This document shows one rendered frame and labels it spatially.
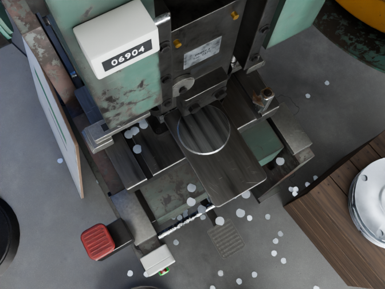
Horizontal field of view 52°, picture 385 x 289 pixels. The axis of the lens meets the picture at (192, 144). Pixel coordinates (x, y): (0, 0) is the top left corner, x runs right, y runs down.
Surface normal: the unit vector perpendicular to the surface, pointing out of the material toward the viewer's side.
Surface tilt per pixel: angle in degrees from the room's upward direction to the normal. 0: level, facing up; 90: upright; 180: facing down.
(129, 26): 0
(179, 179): 0
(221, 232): 0
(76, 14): 90
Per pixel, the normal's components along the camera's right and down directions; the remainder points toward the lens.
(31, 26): 0.29, 0.18
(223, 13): 0.50, 0.84
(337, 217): 0.04, -0.29
